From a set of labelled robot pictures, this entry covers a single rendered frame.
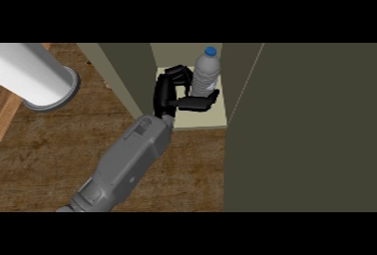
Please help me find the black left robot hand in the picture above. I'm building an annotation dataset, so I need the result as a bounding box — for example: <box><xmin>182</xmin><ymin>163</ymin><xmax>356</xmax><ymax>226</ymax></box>
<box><xmin>152</xmin><ymin>65</ymin><xmax>220</xmax><ymax>119</ymax></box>

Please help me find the clear blue-capped water bottle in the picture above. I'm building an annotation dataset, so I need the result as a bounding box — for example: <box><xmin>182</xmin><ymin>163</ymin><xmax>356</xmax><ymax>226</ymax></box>
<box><xmin>189</xmin><ymin>46</ymin><xmax>220</xmax><ymax>99</ymax></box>

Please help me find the olive cabinet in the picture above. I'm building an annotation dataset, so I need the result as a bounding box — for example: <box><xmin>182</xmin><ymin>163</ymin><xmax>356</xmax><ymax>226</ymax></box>
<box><xmin>75</xmin><ymin>42</ymin><xmax>266</xmax><ymax>131</ymax></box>

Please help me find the dark olive cabinet door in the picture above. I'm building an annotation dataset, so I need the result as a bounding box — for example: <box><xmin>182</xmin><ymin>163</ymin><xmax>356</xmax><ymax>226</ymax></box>
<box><xmin>221</xmin><ymin>42</ymin><xmax>377</xmax><ymax>213</ymax></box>

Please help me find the white cylinder with grey rim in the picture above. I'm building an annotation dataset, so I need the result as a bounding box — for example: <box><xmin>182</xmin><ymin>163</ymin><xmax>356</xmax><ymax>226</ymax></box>
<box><xmin>0</xmin><ymin>42</ymin><xmax>83</xmax><ymax>113</ymax></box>

